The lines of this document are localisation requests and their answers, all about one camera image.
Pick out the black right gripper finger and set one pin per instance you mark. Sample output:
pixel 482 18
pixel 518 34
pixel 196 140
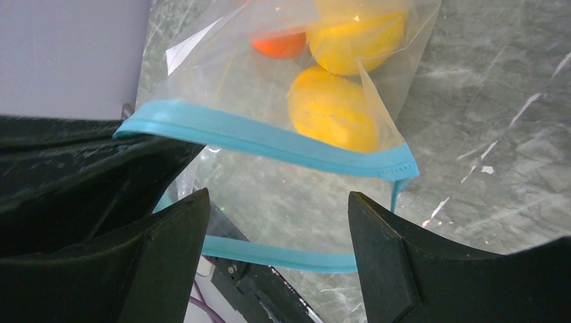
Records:
pixel 409 274

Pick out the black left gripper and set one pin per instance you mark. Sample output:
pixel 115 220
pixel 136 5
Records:
pixel 65 181

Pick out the yellow toy mango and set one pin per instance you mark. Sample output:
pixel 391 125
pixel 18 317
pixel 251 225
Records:
pixel 333 110

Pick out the clear zip top bag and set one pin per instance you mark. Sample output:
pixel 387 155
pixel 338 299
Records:
pixel 285 192

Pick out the yellow toy apple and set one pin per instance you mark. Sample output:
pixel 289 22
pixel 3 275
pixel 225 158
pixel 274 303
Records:
pixel 353 34

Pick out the orange toy tangerine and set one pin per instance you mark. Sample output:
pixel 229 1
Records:
pixel 282 47

